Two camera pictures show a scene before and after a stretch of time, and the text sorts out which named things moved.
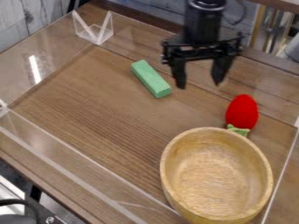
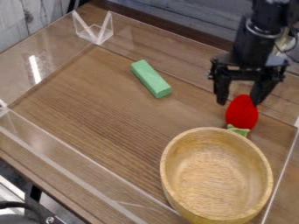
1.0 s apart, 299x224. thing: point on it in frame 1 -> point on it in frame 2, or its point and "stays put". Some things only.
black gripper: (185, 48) -> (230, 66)
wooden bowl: (217, 175) stays put
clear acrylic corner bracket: (97, 33) stays put
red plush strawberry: (242, 114) stays put
